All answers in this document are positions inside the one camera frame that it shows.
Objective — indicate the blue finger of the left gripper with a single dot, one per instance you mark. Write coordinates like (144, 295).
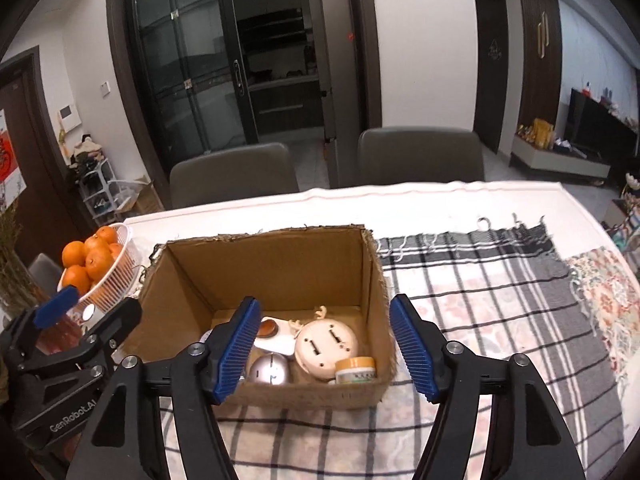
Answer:
(86, 366)
(49, 314)

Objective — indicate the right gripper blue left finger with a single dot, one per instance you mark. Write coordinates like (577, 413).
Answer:
(124, 437)

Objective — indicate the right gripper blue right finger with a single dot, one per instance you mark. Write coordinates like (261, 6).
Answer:
(527, 436)

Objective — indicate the silver ball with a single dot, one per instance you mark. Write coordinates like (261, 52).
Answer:
(270, 369)

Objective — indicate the brown oval case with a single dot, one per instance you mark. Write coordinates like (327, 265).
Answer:
(268, 328)

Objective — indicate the white power adapter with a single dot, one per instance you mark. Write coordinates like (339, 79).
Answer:
(283, 343)

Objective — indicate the pink deer toy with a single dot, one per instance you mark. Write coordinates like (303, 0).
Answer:
(321, 343)

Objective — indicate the cream jar orange lid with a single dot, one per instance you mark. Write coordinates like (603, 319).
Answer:
(355, 370)

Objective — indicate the glass vase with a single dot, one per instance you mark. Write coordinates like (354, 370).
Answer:
(64, 335)

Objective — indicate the dried purple flowers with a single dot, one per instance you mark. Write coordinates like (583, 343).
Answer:
(16, 284)

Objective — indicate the white fruit basket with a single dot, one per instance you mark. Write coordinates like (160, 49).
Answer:
(116, 284)

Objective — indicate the orange fruit left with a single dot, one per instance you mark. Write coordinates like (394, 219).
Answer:
(74, 254)

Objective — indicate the orange fruit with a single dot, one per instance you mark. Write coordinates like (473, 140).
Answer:
(98, 262)
(108, 234)
(74, 254)

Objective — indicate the orange fruit front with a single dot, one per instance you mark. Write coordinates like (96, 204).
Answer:
(98, 262)

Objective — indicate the orange fruit right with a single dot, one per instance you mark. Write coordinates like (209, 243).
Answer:
(108, 234)

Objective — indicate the white shoe rack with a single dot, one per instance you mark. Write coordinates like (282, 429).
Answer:
(102, 193)

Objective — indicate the red poster on door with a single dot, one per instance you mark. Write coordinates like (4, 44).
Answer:
(12, 183)

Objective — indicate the grey plaid tablecloth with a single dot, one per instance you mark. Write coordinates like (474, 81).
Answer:
(499, 292)

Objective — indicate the brown cardboard box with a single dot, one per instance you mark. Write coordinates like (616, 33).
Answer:
(195, 284)

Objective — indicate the patterned floral mat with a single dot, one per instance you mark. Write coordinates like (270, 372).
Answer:
(609, 299)

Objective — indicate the left grey chair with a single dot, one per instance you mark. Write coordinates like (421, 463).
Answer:
(249, 171)

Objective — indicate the grey chair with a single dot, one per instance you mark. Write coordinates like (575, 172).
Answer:
(249, 171)
(392, 155)

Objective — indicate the white tv cabinet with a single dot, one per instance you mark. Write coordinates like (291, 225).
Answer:
(554, 166)

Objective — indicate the right grey chair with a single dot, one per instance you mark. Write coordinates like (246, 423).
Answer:
(392, 155)

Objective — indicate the black television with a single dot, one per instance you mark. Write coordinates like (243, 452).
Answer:
(589, 125)

